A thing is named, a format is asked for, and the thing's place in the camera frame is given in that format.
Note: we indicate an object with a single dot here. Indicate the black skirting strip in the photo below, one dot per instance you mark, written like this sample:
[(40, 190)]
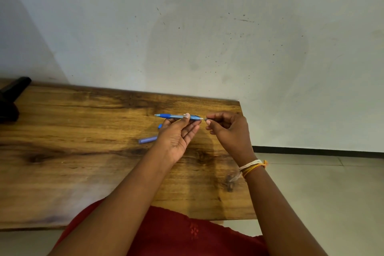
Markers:
[(318, 152)]

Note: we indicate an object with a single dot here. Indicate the blue ballpoint pen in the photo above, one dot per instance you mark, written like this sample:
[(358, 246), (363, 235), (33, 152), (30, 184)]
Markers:
[(175, 117)]

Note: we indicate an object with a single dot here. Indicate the black object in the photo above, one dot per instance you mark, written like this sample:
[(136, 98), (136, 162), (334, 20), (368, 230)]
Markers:
[(10, 99)]

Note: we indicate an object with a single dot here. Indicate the person's left thumb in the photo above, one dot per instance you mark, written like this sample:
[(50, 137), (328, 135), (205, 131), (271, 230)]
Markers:
[(179, 123)]

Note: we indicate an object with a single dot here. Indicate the person's left hand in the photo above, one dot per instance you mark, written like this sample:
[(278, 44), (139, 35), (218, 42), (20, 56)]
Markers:
[(175, 144)]

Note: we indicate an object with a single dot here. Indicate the white thread wristband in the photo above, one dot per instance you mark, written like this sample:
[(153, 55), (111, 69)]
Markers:
[(248, 164)]

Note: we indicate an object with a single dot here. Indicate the person's right thumb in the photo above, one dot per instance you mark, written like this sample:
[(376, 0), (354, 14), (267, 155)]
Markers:
[(213, 124)]

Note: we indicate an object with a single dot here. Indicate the person's left forearm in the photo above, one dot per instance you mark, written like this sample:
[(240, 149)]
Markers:
[(120, 204)]

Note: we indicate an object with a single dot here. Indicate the person's right hand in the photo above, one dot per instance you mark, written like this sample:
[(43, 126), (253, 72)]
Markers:
[(234, 137)]

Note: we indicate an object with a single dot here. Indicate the red garment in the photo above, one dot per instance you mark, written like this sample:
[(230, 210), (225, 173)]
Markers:
[(180, 234)]

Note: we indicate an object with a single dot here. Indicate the orange thread wristband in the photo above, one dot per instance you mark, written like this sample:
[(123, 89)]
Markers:
[(255, 167)]

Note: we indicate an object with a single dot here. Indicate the person's right forearm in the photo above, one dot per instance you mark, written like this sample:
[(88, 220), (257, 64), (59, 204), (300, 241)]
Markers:
[(276, 213)]

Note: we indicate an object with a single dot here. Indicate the blue pen cap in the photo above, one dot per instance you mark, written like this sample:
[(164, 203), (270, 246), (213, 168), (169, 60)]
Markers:
[(148, 139)]

